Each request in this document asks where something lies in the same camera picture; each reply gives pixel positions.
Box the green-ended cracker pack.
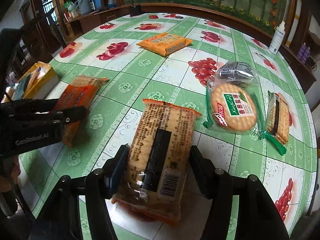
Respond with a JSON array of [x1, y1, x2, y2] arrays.
[[260, 91, 290, 156]]

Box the left hand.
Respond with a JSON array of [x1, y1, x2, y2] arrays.
[[0, 155, 21, 193]]

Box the purple bottles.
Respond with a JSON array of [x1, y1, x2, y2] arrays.
[[297, 42, 310, 63]]

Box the round green-label cracker pack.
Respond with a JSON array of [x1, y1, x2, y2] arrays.
[[203, 82, 264, 134]]

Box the orange-ended long cracker pack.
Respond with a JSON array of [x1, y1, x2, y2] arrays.
[[112, 99, 201, 224]]

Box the black object on table edge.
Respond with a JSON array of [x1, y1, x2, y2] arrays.
[[129, 4, 142, 17]]

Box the white spray bottle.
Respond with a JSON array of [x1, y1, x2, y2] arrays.
[[268, 21, 285, 55]]

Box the orange yellow biscuit pack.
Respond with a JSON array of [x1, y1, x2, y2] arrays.
[[137, 33, 193, 57]]

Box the dark wooden chair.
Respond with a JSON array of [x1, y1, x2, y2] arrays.
[[12, 9, 67, 67]]

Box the yellow cardboard box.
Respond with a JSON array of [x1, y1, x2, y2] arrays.
[[1, 61, 60, 103]]

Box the green fruit-print tablecloth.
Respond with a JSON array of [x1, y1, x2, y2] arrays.
[[20, 13, 317, 232]]

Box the clear bag dark snacks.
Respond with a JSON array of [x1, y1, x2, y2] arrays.
[[215, 61, 258, 88]]

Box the orange cracker pack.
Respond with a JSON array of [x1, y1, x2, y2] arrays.
[[53, 75, 108, 147]]

